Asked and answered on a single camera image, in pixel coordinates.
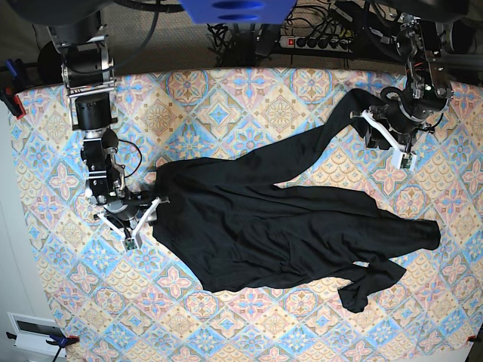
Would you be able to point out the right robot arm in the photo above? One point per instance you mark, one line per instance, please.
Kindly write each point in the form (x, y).
(88, 76)

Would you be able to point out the black round speaker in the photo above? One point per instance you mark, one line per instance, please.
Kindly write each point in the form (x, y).
(50, 64)

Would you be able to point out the patterned tablecloth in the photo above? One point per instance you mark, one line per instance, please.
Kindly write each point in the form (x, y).
(147, 306)

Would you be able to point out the black t-shirt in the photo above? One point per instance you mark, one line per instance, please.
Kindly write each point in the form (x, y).
(237, 224)

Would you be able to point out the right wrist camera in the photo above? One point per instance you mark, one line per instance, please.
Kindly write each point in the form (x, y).
(130, 244)

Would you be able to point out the blue orange clamp lower left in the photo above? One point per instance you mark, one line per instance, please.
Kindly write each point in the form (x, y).
(60, 341)

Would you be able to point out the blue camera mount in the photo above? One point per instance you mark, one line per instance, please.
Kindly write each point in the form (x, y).
(238, 11)

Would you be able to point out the white floor vent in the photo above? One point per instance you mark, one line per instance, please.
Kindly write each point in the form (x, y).
(32, 333)

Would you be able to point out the blue clamp upper left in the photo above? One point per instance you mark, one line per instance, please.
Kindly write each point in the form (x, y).
(13, 67)

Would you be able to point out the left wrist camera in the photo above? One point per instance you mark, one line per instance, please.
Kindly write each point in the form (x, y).
(405, 161)

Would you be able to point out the white power strip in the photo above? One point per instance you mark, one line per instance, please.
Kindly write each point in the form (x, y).
(315, 44)

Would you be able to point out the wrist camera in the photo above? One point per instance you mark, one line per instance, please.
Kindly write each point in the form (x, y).
(130, 244)
(405, 161)

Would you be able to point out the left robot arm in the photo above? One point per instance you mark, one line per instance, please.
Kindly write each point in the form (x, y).
(427, 88)

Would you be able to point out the orange black clamp left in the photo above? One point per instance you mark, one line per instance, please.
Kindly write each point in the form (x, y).
(12, 101)

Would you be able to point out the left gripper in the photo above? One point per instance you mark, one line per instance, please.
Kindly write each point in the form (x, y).
(396, 120)

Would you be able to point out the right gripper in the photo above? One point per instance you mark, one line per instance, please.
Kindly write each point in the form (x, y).
(126, 213)

